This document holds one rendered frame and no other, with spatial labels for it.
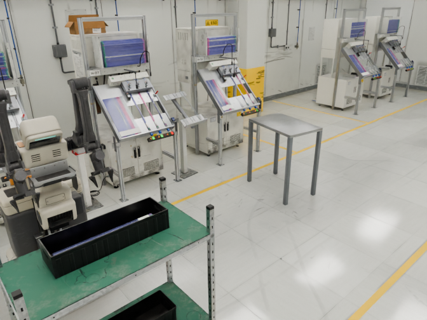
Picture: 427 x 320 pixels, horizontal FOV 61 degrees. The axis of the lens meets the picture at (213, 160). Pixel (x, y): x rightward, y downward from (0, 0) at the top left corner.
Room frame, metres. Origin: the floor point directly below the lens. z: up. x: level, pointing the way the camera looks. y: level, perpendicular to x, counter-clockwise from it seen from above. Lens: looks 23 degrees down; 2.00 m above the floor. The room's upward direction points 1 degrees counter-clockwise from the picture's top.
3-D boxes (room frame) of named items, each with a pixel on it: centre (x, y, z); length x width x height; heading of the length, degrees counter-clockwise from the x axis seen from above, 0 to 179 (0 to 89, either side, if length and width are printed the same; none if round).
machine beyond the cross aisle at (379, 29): (8.42, -3.79, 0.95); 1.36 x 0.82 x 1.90; 40
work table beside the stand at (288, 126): (3.79, -0.78, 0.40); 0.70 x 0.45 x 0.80; 31
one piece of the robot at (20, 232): (2.34, 1.26, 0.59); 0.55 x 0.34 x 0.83; 130
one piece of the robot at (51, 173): (2.05, 1.02, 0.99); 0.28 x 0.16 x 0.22; 130
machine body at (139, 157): (4.24, 1.12, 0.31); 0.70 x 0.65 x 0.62; 130
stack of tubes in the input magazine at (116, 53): (4.19, 1.00, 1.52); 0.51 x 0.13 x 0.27; 130
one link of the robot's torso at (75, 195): (2.18, 1.05, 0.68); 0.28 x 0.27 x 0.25; 130
